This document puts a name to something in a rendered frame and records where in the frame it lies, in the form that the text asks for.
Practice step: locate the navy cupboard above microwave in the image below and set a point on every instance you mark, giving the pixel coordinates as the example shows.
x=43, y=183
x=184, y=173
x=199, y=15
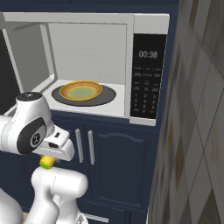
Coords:
x=87, y=5

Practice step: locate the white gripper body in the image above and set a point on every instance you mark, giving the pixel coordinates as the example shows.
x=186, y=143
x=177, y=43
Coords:
x=64, y=152

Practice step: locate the navy drawer front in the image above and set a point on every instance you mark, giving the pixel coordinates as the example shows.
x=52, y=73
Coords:
x=119, y=215

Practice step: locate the dark round microwave turntable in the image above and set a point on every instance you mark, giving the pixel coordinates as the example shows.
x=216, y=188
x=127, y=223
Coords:
x=108, y=95

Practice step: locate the microwave door with dark glass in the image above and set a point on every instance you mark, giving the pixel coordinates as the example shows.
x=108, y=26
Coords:
x=8, y=78

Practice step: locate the yellow corn cob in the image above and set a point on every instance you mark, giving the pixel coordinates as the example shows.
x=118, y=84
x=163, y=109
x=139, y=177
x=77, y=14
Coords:
x=47, y=162

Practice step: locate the yellow plate with green middle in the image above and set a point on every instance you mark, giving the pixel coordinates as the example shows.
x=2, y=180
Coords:
x=81, y=91

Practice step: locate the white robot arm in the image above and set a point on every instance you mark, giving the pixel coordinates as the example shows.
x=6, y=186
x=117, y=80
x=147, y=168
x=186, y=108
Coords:
x=32, y=137

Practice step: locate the navy cupboard door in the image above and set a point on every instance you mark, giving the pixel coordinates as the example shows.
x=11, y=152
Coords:
x=76, y=175
x=122, y=166

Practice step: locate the white microwave oven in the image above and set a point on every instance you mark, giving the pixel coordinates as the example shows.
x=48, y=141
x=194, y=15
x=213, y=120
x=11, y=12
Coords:
x=87, y=52

